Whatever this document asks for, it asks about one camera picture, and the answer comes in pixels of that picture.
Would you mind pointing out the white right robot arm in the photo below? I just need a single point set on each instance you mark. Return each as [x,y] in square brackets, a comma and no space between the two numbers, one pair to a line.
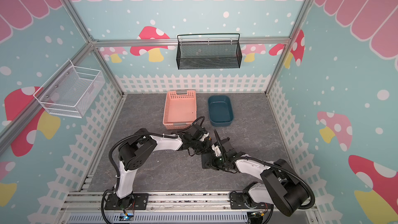
[278,185]

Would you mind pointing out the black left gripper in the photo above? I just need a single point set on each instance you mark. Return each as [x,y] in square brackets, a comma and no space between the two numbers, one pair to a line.
[207,146]

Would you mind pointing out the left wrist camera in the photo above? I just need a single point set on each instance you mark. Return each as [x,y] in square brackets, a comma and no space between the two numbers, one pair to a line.
[198,132]

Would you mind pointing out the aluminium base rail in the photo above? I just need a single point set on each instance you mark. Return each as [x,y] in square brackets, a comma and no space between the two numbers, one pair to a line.
[175,207]

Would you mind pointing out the black wire wall basket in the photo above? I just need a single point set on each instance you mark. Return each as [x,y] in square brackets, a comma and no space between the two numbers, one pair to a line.
[209,51]

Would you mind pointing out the teal plastic tub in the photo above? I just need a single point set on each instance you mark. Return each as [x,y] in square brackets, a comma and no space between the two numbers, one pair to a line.
[220,110]

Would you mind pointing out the black paper napkin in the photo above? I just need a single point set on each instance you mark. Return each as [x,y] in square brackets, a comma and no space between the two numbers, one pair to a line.
[206,160]

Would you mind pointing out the white wire wall basket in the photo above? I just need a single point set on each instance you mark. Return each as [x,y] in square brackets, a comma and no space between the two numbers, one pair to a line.
[71,91]

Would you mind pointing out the pink perforated plastic basket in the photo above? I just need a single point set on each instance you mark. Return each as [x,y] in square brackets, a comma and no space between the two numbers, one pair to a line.
[180,109]

